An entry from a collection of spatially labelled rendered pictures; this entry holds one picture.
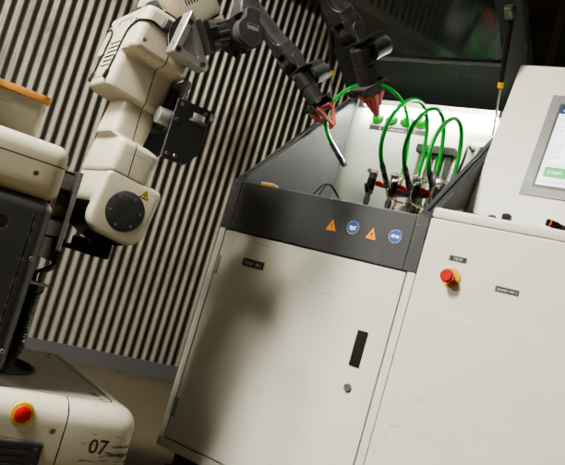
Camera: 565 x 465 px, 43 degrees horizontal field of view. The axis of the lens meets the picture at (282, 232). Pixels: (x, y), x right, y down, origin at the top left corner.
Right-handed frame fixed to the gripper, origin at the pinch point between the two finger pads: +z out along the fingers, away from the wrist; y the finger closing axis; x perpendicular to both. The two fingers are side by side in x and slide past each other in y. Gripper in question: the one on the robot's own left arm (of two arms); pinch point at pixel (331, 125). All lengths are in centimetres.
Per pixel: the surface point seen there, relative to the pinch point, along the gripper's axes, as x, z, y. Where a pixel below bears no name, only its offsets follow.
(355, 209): 20.5, 27.4, -20.1
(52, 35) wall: 25, -123, 136
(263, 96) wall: -72, -56, 169
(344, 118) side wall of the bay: -25.8, -3.9, 32.8
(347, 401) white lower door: 54, 70, -18
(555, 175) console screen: -28, 50, -42
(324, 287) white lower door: 39, 41, -12
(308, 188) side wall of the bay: 3.1, 12.0, 33.3
